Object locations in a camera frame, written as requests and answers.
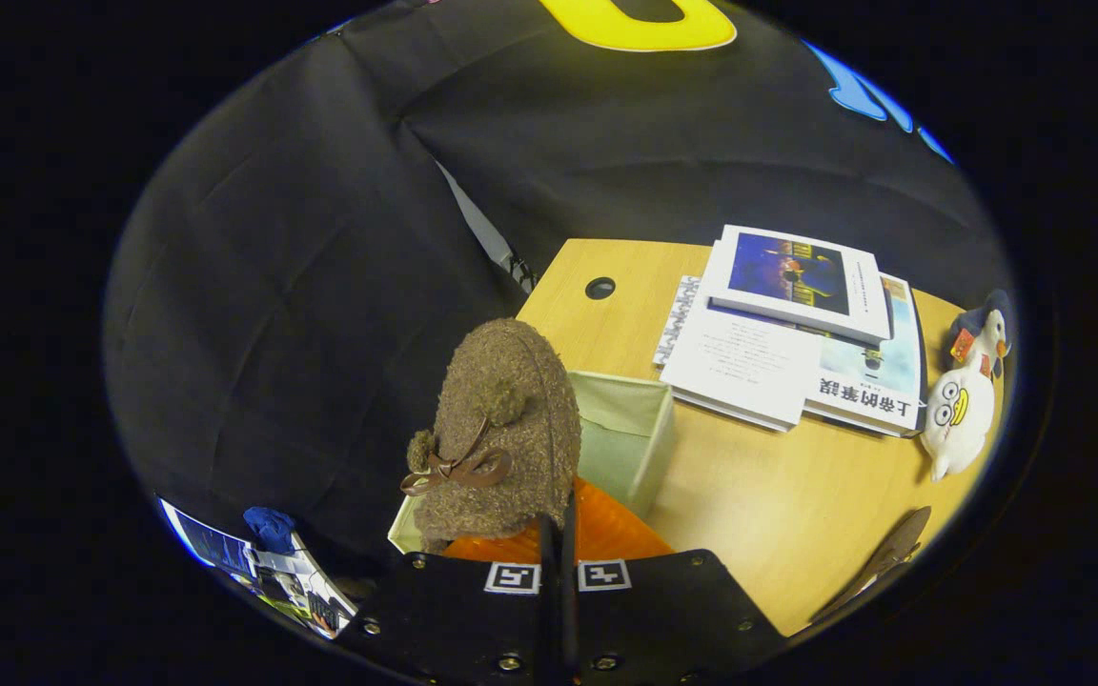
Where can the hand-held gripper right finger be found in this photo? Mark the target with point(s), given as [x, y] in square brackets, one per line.
[663, 619]

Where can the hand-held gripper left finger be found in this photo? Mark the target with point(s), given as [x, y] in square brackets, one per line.
[454, 619]

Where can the pale green fabric storage box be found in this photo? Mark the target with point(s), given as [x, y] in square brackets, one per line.
[620, 429]

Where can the blue crumpled cloth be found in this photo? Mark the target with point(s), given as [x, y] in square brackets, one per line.
[270, 529]

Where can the white printed leaflet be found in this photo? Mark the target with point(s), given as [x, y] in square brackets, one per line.
[678, 324]

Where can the light blue cover book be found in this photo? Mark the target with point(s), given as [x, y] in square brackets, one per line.
[868, 372]

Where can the white duck plush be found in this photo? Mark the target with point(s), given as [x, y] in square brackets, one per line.
[954, 419]

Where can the black backdrop cloth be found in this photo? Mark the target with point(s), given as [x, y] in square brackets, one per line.
[320, 286]

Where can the white book blue picture cover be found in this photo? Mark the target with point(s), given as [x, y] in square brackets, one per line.
[797, 272]

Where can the dark blue penguin plush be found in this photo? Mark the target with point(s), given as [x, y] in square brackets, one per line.
[987, 333]

